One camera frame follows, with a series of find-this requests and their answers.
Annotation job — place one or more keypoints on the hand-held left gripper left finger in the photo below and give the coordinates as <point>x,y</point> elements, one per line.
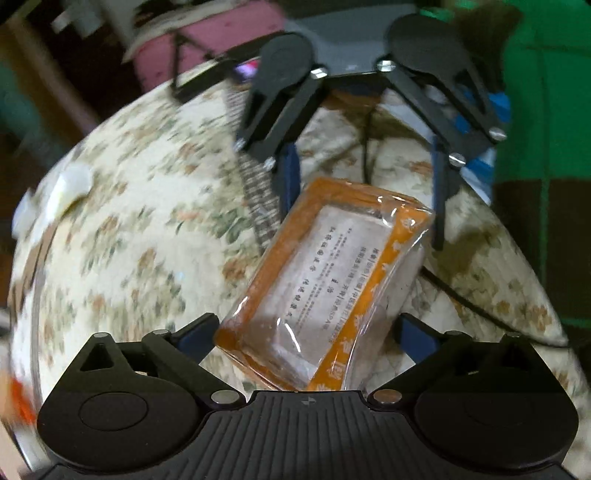
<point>196,337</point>

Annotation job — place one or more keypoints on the orange clear-wrapped packet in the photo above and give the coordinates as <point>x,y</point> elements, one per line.
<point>323,277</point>

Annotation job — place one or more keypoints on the green brown garment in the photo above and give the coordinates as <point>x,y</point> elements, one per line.
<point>545,115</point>

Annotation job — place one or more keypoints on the pink cloth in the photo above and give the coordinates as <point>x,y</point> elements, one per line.
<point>157,60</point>

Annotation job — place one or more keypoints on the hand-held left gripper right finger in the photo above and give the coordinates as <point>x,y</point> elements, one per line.
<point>418,339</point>

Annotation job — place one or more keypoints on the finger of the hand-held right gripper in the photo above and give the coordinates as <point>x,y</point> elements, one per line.
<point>288,180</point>
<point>441,184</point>

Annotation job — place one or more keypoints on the blue white packet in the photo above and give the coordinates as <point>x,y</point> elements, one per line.
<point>501,106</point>

